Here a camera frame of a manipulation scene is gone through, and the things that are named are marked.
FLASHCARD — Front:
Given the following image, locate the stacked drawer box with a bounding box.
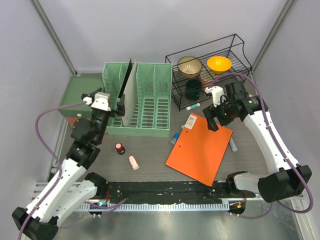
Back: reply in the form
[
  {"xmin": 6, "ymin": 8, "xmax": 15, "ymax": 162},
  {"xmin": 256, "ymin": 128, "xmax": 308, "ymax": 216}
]
[{"xmin": 59, "ymin": 76, "xmax": 105, "ymax": 126}]

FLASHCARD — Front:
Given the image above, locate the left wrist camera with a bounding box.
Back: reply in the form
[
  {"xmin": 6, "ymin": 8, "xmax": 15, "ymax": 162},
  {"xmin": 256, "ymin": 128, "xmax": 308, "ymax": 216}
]
[{"xmin": 81, "ymin": 92, "xmax": 112, "ymax": 112}]

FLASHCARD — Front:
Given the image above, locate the black wire rack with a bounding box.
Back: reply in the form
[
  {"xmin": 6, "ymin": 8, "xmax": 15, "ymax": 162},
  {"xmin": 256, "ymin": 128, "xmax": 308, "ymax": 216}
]
[{"xmin": 165, "ymin": 33, "xmax": 252, "ymax": 110}]

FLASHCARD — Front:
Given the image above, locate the pink mug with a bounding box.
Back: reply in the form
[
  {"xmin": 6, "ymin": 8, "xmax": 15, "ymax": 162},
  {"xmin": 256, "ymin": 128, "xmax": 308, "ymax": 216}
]
[{"xmin": 200, "ymin": 70, "xmax": 214, "ymax": 91}]

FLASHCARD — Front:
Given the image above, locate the pink eraser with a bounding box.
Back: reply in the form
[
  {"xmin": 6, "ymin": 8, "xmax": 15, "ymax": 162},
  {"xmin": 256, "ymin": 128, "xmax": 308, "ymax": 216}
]
[{"xmin": 128, "ymin": 156, "xmax": 139, "ymax": 171}]

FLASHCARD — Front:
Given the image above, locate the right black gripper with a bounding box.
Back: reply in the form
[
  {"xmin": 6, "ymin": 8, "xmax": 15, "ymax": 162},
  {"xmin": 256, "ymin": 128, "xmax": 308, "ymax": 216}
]
[{"xmin": 203, "ymin": 96, "xmax": 239, "ymax": 132}]

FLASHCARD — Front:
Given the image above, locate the dark green mug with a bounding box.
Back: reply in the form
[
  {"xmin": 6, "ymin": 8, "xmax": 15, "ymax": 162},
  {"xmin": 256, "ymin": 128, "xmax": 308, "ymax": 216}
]
[{"xmin": 185, "ymin": 78, "xmax": 202, "ymax": 101}]

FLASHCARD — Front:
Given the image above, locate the green file organizer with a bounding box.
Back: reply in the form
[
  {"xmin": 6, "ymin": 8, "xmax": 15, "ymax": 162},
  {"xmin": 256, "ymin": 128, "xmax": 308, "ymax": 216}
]
[{"xmin": 106, "ymin": 63, "xmax": 173, "ymax": 138}]

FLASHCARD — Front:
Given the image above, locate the grey highlighter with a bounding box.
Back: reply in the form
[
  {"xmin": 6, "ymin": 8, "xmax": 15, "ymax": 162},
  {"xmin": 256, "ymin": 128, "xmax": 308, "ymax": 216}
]
[{"xmin": 229, "ymin": 137, "xmax": 238, "ymax": 152}]

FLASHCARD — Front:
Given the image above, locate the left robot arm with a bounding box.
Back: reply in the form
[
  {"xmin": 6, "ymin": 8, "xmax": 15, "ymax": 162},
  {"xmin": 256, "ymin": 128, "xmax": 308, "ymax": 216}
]
[{"xmin": 12, "ymin": 88, "xmax": 126, "ymax": 240}]

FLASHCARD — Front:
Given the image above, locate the brown glass bowl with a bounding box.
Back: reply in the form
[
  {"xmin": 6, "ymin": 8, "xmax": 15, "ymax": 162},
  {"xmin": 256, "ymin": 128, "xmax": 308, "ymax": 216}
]
[{"xmin": 177, "ymin": 56, "xmax": 203, "ymax": 79}]

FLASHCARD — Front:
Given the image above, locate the blue grey bottle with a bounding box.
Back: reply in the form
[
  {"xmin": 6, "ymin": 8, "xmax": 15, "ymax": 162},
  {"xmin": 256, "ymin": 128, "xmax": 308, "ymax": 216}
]
[{"xmin": 170, "ymin": 133, "xmax": 180, "ymax": 145}]

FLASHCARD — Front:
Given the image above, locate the orange bowl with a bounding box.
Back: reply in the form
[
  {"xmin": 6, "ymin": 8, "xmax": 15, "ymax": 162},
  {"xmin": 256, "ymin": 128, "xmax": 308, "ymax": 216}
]
[{"xmin": 207, "ymin": 56, "xmax": 232, "ymax": 74}]

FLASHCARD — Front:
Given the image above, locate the white cable tray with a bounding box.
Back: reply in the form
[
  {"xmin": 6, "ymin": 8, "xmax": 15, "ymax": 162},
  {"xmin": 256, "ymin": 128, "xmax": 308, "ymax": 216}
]
[{"xmin": 77, "ymin": 201, "xmax": 231, "ymax": 213}]

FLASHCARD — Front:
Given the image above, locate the red black stamp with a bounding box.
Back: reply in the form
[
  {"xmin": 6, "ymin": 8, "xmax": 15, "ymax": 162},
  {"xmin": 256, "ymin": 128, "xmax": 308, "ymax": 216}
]
[{"xmin": 114, "ymin": 142, "xmax": 126, "ymax": 155}]

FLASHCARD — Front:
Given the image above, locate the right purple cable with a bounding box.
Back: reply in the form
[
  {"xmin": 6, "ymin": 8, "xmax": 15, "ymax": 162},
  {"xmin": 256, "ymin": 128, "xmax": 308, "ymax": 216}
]
[{"xmin": 209, "ymin": 72, "xmax": 314, "ymax": 221}]

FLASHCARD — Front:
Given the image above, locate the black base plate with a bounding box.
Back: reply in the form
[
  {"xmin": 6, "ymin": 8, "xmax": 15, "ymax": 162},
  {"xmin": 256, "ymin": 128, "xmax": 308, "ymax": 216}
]
[{"xmin": 105, "ymin": 181, "xmax": 244, "ymax": 205}]

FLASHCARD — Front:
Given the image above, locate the white folder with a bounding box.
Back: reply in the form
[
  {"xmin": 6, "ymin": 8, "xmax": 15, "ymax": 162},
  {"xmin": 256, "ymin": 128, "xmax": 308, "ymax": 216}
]
[{"xmin": 118, "ymin": 59, "xmax": 138, "ymax": 127}]

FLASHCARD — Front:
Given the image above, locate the green white glue stick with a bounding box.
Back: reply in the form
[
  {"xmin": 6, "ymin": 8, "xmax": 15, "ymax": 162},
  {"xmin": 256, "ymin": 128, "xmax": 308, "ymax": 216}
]
[{"xmin": 185, "ymin": 103, "xmax": 201, "ymax": 111}]

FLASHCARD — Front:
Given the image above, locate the orange folder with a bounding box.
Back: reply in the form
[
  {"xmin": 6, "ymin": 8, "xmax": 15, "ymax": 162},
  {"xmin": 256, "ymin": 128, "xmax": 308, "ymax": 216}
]
[{"xmin": 165, "ymin": 113, "xmax": 233, "ymax": 187}]

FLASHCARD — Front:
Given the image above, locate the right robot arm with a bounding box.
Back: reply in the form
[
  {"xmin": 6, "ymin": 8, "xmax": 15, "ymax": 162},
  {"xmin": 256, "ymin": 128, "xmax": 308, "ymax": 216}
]
[{"xmin": 203, "ymin": 81, "xmax": 312, "ymax": 203}]

